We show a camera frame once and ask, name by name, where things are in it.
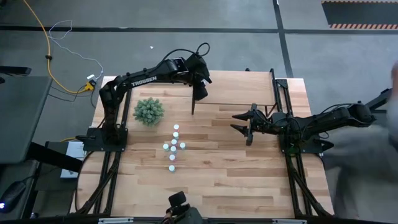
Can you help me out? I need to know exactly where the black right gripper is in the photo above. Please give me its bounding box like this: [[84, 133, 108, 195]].
[[230, 104, 282, 146]]

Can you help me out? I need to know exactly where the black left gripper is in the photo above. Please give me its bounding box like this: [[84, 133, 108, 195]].
[[185, 53, 213, 101]]

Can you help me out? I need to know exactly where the green artificial plant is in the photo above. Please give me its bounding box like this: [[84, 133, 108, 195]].
[[132, 96, 165, 127]]

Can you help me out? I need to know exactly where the black rounded device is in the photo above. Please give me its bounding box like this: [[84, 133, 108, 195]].
[[161, 190, 205, 224]]

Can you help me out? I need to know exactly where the person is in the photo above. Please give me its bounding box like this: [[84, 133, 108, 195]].
[[322, 60, 398, 220]]

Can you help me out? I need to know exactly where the white power box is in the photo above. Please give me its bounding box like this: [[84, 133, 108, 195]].
[[60, 141, 87, 179]]

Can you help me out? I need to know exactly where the black metal stand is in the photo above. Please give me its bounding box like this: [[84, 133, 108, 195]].
[[366, 88, 393, 113]]

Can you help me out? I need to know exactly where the black mat hazard stripe edge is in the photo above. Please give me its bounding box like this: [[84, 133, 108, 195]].
[[321, 0, 398, 30]]

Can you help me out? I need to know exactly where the black desk beam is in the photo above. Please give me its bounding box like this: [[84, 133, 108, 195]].
[[27, 142, 84, 174]]

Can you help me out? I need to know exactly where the grey desk top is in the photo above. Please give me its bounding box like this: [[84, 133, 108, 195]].
[[0, 75, 53, 165]]

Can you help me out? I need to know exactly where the black flat bar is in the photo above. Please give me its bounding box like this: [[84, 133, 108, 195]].
[[0, 66, 32, 77]]

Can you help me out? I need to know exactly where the black computer mouse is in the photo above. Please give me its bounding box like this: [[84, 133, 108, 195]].
[[0, 180, 27, 214]]

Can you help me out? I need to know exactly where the wooden shelf black metal frame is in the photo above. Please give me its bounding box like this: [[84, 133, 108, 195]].
[[191, 67, 278, 118]]

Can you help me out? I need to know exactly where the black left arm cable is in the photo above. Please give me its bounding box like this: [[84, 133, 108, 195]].
[[154, 42, 211, 71]]

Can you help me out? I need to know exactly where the black aluminium rig frame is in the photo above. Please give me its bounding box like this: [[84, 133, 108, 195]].
[[70, 67, 335, 224]]

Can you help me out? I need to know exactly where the silver bracket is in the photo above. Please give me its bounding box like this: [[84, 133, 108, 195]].
[[98, 217, 134, 224], [272, 218, 308, 224]]

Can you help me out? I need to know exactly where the thin white cable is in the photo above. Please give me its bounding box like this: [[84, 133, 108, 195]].
[[48, 19, 104, 80]]

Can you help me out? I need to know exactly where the yellow cable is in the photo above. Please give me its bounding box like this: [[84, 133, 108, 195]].
[[22, 0, 94, 94]]

